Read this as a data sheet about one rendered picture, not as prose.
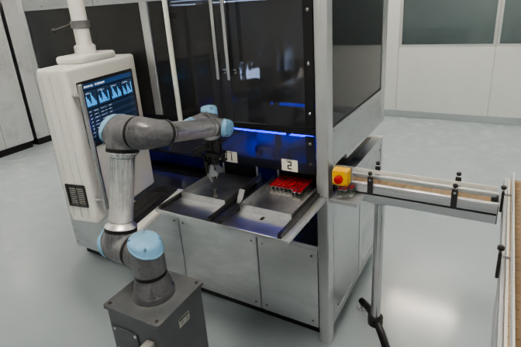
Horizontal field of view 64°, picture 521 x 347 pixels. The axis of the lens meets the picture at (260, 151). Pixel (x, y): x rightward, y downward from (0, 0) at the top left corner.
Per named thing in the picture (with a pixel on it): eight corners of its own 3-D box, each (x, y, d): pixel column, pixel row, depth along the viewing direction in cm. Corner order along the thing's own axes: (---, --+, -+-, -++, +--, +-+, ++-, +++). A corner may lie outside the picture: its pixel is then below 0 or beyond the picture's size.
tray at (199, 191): (221, 172, 231) (220, 166, 230) (261, 179, 218) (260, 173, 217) (181, 197, 204) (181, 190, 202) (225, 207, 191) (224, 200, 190)
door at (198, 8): (164, 114, 229) (147, 1, 209) (235, 121, 206) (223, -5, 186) (163, 114, 228) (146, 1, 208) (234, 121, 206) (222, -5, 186)
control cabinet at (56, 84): (129, 180, 250) (104, 47, 223) (156, 182, 243) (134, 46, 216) (67, 221, 205) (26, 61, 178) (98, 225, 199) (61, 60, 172)
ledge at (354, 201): (339, 190, 204) (339, 187, 203) (365, 194, 198) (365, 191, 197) (329, 202, 193) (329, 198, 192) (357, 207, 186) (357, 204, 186)
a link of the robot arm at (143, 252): (150, 284, 140) (143, 250, 135) (122, 273, 146) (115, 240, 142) (174, 265, 149) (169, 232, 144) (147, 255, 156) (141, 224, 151)
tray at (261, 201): (274, 181, 215) (274, 175, 213) (322, 189, 202) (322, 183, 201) (239, 210, 187) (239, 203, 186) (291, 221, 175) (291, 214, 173)
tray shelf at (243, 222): (214, 173, 234) (213, 170, 233) (331, 194, 200) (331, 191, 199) (155, 211, 195) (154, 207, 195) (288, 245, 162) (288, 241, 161)
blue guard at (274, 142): (54, 133, 286) (48, 108, 280) (315, 173, 192) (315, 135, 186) (53, 133, 285) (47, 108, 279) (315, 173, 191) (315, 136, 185)
